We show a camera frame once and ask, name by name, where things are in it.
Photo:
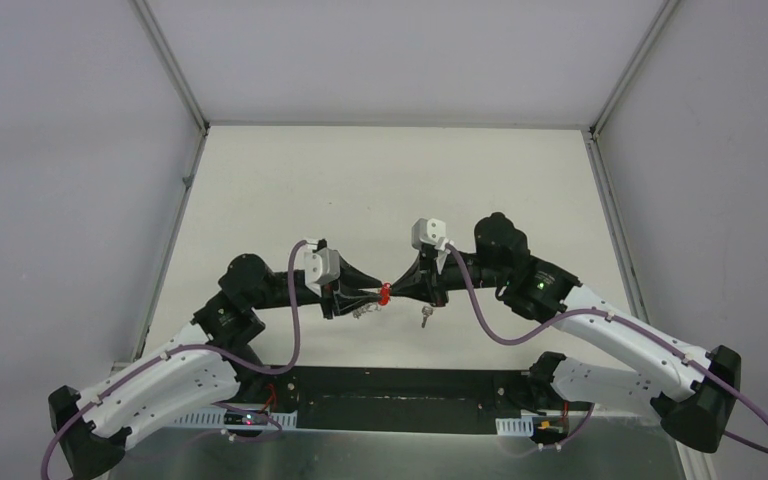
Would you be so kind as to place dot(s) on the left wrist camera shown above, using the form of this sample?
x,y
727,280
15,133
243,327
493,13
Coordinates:
x,y
320,269

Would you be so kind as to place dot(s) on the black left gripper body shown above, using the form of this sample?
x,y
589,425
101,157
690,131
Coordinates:
x,y
330,297

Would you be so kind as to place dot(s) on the silver key on black tag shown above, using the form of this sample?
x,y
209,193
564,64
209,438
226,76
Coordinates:
x,y
427,311

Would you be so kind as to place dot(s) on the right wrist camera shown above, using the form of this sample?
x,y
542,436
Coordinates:
x,y
429,232

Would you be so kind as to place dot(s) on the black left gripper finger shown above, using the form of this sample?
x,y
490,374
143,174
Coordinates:
x,y
351,278
345,303

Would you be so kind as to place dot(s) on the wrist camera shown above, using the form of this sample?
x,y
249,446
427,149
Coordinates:
x,y
320,269
429,232

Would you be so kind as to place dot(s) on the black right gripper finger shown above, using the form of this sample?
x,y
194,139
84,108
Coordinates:
x,y
418,291
414,273

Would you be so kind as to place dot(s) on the red key tag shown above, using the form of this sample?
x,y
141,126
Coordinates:
x,y
385,294

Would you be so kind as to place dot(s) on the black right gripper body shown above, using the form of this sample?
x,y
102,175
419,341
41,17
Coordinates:
x,y
452,275

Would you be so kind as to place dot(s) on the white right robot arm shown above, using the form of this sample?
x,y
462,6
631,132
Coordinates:
x,y
686,389

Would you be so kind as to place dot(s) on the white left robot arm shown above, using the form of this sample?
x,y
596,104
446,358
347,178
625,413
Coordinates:
x,y
209,360

